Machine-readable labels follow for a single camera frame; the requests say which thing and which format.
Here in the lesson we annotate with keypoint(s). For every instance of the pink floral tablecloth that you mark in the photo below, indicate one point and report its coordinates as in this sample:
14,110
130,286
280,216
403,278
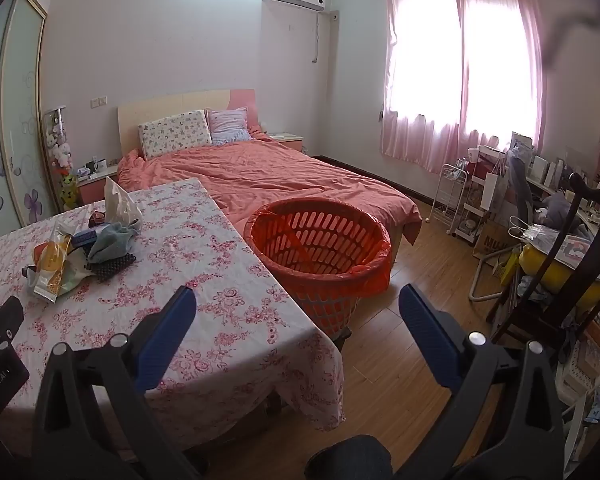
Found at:
180,270

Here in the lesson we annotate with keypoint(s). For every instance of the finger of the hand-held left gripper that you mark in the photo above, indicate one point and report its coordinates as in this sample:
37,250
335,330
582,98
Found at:
7,315

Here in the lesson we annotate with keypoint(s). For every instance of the white wall socket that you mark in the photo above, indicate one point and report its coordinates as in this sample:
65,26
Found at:
99,101

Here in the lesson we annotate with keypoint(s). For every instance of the orange duvet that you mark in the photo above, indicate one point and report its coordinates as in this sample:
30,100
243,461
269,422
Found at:
280,175

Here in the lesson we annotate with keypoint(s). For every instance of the white mug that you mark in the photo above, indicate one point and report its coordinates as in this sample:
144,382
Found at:
100,166

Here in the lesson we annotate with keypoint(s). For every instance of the beige pink headboard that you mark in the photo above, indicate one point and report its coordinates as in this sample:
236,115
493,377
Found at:
180,102

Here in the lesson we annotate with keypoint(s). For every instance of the yellow clear snack packet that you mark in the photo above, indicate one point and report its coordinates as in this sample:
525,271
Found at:
52,265

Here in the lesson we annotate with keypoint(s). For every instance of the clear plush toy tube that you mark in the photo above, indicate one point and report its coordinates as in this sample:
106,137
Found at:
57,145

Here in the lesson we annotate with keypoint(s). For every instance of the red brown checked scrunchie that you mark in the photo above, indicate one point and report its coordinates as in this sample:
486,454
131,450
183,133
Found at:
97,219

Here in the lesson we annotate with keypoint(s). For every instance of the pink curtain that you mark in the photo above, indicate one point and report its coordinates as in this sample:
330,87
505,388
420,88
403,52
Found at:
420,140

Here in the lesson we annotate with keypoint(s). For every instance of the person's right leg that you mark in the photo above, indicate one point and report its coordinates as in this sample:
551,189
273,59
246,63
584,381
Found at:
350,460

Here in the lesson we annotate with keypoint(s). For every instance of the black mesh mat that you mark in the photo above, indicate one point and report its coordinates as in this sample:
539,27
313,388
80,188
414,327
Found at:
112,267

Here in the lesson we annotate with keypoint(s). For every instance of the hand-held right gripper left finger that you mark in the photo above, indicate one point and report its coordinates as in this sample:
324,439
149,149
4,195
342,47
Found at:
165,340

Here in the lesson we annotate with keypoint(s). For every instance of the white plastic bag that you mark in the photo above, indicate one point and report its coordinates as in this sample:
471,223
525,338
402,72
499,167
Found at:
120,200

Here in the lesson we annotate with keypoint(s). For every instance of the yellow cushion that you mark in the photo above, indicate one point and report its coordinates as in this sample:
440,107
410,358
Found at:
555,267

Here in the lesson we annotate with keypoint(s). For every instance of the white and green sock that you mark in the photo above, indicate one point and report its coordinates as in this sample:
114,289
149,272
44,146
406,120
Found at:
112,242

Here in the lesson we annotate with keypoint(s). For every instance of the light blue cream tube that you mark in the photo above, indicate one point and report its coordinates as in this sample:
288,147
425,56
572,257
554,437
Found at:
87,236

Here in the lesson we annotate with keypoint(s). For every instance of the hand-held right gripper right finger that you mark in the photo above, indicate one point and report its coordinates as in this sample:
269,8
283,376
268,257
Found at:
430,335

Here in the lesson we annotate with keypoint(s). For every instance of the flower print sliding wardrobe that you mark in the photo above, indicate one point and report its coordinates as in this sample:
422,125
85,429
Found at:
15,135

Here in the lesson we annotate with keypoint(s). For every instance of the air conditioner pipe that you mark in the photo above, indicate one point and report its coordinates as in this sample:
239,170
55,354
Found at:
318,35

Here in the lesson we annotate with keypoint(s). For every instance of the dark wooden chair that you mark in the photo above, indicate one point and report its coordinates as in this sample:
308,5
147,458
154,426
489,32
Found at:
580,195

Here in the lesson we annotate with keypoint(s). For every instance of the white trolley cart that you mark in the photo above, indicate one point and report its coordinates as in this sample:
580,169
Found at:
472,210

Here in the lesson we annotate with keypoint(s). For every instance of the pink nightstand with mugs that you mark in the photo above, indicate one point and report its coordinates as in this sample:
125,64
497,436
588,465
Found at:
95,187

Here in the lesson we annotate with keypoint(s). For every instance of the green yellow plush toy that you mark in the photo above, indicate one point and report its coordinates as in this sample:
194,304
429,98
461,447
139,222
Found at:
68,192

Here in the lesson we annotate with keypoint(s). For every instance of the grey office chair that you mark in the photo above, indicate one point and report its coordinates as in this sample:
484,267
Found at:
520,185

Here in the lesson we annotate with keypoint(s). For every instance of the pink striped pillow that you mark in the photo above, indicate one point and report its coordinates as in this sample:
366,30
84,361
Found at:
227,125

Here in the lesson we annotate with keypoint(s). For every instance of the dark green mug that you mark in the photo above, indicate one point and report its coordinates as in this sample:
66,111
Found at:
89,167

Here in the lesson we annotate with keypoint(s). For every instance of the white floral pillow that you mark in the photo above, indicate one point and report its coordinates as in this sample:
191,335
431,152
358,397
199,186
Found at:
175,132

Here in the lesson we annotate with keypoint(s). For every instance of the orange plastic laundry basket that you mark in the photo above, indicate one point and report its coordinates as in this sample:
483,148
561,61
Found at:
320,240

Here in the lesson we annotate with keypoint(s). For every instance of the white paper bag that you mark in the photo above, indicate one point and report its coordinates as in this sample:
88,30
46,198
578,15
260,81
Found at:
492,190

